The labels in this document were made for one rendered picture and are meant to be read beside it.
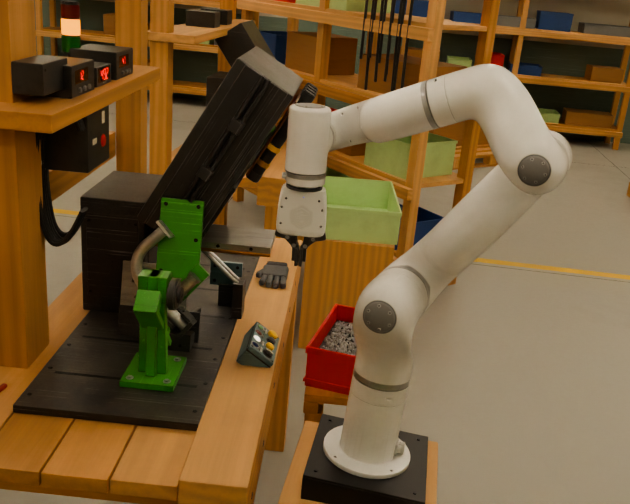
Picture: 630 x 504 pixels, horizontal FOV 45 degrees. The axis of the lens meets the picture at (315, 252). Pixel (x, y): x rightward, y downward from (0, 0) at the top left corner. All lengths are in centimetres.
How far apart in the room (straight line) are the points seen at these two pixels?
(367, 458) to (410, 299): 38
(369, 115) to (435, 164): 340
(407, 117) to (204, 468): 81
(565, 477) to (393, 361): 198
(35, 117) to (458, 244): 90
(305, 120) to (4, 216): 77
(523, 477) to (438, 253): 200
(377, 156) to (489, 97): 350
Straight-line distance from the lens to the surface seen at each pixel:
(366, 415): 158
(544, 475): 338
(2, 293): 196
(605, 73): 1073
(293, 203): 153
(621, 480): 350
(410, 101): 141
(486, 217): 140
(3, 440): 177
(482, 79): 138
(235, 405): 181
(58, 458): 170
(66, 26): 222
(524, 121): 134
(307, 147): 148
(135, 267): 203
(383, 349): 148
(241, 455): 165
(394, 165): 473
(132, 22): 275
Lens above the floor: 186
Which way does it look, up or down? 20 degrees down
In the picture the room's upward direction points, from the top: 5 degrees clockwise
